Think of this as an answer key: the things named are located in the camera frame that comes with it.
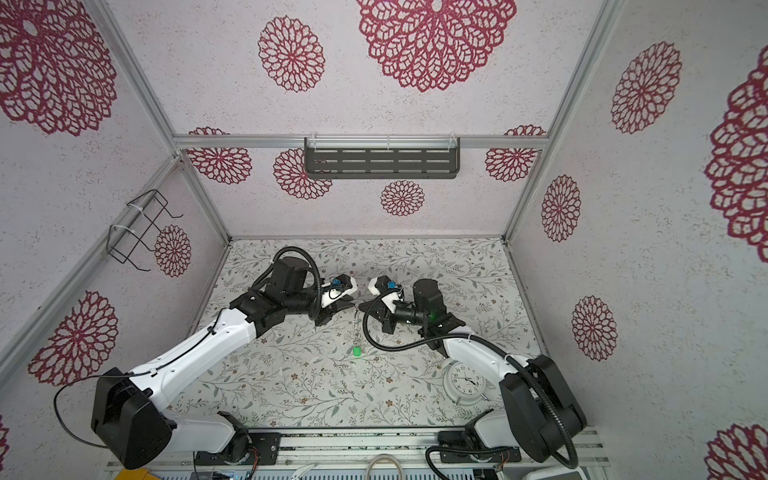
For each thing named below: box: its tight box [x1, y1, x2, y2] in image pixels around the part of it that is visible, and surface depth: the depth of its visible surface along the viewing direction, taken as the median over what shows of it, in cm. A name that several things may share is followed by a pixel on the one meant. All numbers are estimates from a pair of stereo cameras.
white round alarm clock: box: [442, 360, 486, 406], surface depth 82 cm
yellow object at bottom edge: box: [115, 467, 160, 480], surface depth 70 cm
